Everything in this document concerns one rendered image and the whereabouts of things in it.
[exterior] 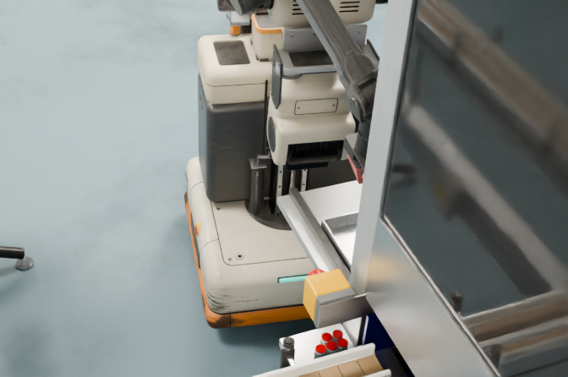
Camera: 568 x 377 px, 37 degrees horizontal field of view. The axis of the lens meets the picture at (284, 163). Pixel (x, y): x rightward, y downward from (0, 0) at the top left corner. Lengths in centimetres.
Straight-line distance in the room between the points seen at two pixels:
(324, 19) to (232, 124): 109
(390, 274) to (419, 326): 11
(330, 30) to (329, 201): 51
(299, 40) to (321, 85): 20
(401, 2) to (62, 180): 240
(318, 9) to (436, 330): 64
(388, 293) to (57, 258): 185
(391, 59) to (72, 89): 284
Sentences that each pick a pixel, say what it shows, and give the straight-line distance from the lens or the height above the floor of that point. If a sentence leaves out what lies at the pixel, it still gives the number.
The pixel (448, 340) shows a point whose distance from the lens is 134.
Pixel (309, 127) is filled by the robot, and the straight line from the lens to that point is 237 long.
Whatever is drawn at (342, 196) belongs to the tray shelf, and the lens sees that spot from 201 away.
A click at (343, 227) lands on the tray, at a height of 88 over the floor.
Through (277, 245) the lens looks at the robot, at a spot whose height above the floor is 28.
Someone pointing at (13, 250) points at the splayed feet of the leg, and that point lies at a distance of 309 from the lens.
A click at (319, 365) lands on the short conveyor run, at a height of 96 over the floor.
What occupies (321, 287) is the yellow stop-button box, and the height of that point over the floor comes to 103.
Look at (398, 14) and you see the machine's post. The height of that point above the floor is 158.
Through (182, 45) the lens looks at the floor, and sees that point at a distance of 433.
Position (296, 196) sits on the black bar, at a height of 90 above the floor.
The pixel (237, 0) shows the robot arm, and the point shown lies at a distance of 202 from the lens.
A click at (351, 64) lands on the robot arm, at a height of 133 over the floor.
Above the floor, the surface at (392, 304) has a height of 109.
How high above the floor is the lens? 216
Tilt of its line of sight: 38 degrees down
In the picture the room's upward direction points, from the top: 4 degrees clockwise
